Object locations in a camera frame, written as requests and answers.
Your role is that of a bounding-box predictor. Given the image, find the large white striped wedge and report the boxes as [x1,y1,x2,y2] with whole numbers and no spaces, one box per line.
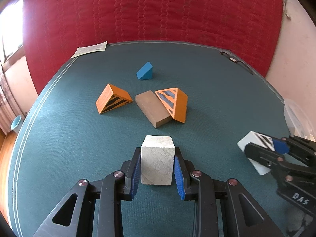
[237,131,275,176]

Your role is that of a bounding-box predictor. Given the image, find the white striped small wedge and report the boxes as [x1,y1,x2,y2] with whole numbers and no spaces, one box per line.
[141,135,175,186]

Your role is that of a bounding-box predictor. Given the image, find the orange striped wedge block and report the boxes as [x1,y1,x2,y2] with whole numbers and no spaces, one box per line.
[96,84,133,114]

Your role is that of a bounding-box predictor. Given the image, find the orange blue-striped wedge block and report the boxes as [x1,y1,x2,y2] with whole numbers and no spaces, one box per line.
[155,87,188,123]

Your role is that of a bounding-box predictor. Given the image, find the clear plastic bowl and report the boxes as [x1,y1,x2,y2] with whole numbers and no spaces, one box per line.
[284,99,315,142]

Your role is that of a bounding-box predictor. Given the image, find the brown wooden wedge block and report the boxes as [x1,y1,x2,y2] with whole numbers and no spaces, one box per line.
[135,90,172,128]

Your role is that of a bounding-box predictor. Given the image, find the black eyeglasses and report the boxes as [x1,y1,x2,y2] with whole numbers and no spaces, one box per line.
[220,51,254,75]

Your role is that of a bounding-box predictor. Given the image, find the blue wedge block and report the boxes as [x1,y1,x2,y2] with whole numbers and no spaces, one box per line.
[136,62,153,80]

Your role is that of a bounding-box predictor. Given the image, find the light blue waste bin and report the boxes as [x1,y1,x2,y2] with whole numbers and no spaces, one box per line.
[10,115,24,134]

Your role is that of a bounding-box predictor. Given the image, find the patterned pink curtain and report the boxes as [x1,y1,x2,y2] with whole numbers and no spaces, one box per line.
[0,68,25,135]

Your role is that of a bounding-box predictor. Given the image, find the red quilted blanket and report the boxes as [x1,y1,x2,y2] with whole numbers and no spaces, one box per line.
[23,0,283,93]

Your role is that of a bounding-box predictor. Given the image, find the white paper sheet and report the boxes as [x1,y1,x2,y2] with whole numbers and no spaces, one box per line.
[71,41,107,58]

